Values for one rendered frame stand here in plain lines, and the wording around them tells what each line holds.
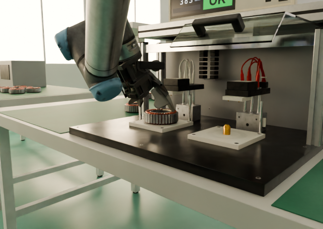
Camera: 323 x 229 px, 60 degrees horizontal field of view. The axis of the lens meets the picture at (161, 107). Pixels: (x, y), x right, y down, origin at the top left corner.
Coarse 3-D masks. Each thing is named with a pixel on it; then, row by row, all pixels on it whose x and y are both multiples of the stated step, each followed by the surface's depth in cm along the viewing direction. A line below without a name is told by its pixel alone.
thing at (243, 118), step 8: (240, 112) 85; (248, 112) 85; (256, 112) 85; (240, 120) 85; (248, 120) 83; (256, 120) 82; (240, 128) 86; (248, 128) 84; (256, 128) 82; (264, 128) 84
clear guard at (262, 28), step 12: (228, 24) 59; (252, 24) 55; (264, 24) 53; (276, 24) 51; (288, 24) 66; (300, 24) 66; (312, 24) 66; (180, 36) 66; (192, 36) 63; (204, 36) 61; (216, 36) 58; (228, 36) 56; (240, 36) 54; (252, 36) 52; (264, 36) 51
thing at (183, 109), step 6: (180, 108) 101; (186, 108) 99; (192, 108) 97; (198, 108) 100; (180, 114) 101; (186, 114) 99; (192, 114) 98; (198, 114) 100; (186, 120) 100; (192, 120) 98
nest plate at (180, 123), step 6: (138, 120) 94; (180, 120) 94; (132, 126) 90; (138, 126) 88; (144, 126) 86; (150, 126) 85; (156, 126) 85; (162, 126) 85; (168, 126) 85; (174, 126) 85; (180, 126) 87; (186, 126) 90; (162, 132) 82
